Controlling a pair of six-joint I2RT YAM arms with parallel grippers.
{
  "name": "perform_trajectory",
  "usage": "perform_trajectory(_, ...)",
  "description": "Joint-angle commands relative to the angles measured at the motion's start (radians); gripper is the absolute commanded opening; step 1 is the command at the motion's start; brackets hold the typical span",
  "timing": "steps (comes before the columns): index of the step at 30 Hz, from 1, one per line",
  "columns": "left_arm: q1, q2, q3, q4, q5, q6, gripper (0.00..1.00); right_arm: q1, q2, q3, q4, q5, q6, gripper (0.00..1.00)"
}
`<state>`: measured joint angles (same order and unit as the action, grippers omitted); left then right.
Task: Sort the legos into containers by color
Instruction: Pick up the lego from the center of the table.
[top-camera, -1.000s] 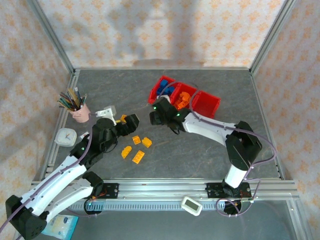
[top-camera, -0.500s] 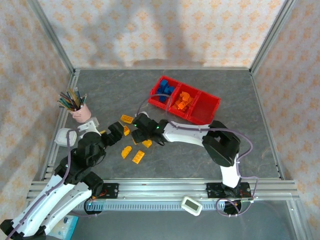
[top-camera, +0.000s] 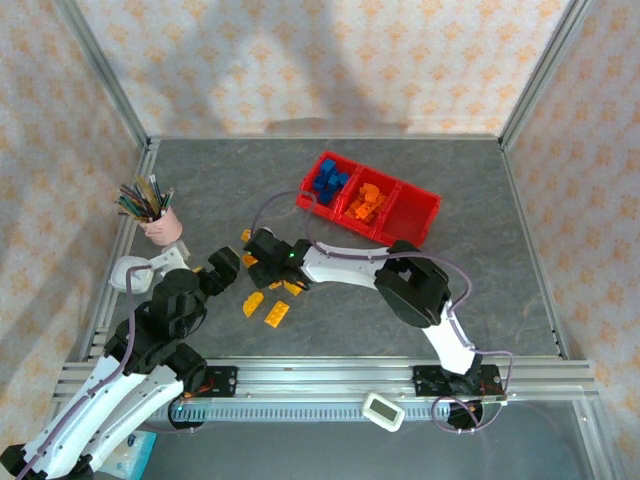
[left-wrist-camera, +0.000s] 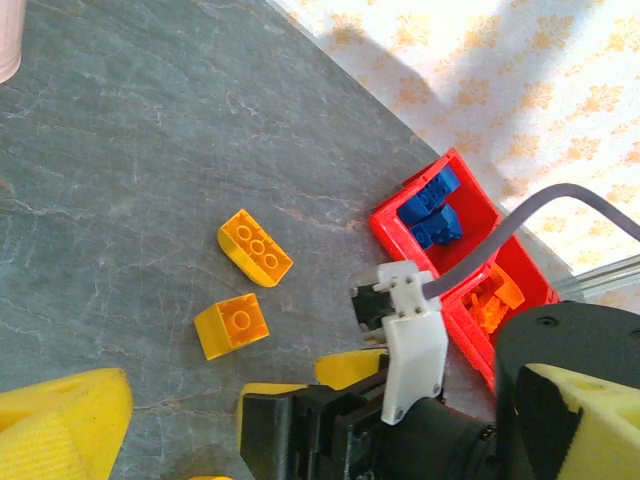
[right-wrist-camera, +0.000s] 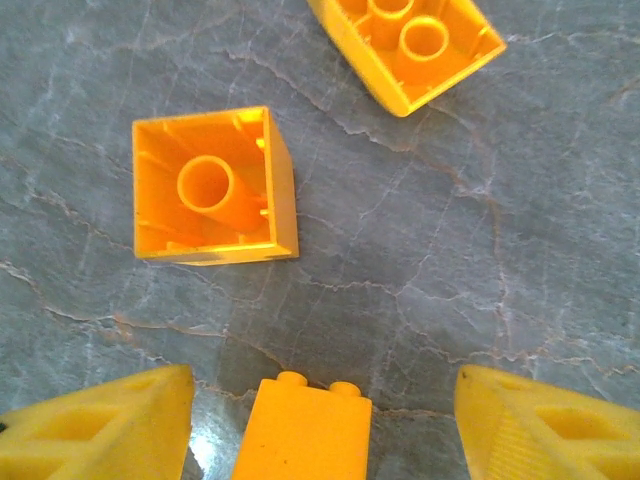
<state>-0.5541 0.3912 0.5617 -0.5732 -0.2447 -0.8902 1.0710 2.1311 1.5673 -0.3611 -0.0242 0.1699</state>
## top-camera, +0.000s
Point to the aluminium frame post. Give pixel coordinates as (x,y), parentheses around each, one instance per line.
(542,75)
(105,75)

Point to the red plastic bin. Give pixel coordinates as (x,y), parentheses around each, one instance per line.
(392,200)
(407,217)
(306,197)

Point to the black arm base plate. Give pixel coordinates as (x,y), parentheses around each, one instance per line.
(222,382)
(430,381)

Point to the white digital timer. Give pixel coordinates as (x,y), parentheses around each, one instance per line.
(383,411)

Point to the bundle of coloured pencils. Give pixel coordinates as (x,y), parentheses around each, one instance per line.
(142,200)

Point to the orange lego plate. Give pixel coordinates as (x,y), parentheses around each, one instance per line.
(370,215)

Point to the yellow curved slope lego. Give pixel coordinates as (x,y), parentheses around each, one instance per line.
(252,304)

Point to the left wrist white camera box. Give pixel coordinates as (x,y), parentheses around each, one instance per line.
(167,260)

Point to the orange lego beam with holes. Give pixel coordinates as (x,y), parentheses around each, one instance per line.
(376,204)

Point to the yellow flat lego plate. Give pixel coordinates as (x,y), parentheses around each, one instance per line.
(277,315)

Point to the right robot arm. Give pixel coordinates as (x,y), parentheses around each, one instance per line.
(345,265)

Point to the orange lego brick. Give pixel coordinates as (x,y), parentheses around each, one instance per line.
(354,212)

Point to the aluminium table side rail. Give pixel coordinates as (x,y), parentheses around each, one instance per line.
(530,230)
(125,225)

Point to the blue lego brick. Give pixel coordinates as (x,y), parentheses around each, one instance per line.
(326,196)
(342,178)
(328,166)
(331,181)
(320,183)

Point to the blue snack packet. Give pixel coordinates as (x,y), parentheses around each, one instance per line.
(142,450)

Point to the white square clock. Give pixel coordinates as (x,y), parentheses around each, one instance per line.
(120,277)

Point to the aluminium mounting rail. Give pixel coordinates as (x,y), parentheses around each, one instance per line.
(325,377)

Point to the pink cup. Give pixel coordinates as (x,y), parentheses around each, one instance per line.
(162,227)

